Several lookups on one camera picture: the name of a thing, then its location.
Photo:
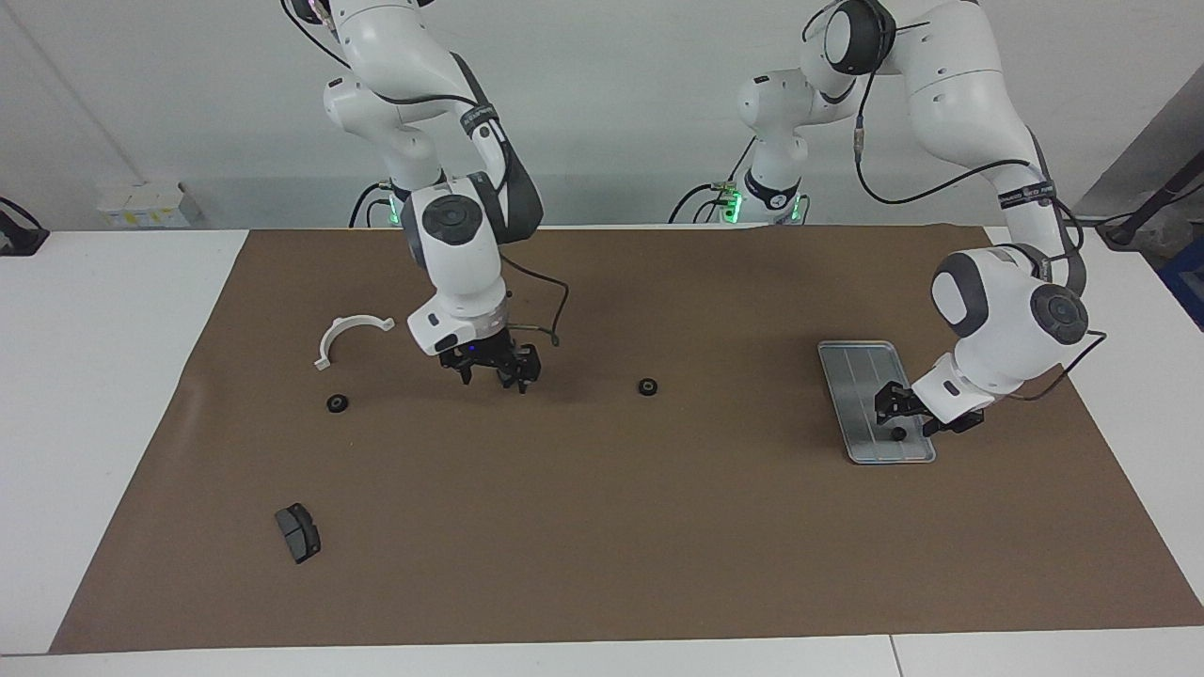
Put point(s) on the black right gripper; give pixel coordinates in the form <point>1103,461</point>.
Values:
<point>484,355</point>

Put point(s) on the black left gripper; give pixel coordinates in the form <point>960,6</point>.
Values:
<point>910,402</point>

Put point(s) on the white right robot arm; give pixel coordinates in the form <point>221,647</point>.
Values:
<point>461,263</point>

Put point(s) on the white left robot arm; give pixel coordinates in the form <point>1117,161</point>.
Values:
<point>997,310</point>

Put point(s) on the silver metal tray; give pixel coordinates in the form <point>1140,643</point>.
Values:
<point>861,376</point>

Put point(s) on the brown table mat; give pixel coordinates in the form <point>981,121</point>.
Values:
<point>602,527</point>

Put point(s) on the short dark grey brake pad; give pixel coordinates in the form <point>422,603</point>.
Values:
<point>299,534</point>

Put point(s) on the black tripod leg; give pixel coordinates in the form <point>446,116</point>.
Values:
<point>1119,233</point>

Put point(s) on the blue crate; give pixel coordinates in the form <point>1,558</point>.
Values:
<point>1190,282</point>

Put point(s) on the black stand foot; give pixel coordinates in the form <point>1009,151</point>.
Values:
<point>19,240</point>

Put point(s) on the white curved plastic bracket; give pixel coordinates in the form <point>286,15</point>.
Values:
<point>362,322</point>

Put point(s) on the white wall box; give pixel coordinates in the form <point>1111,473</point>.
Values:
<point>141,202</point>

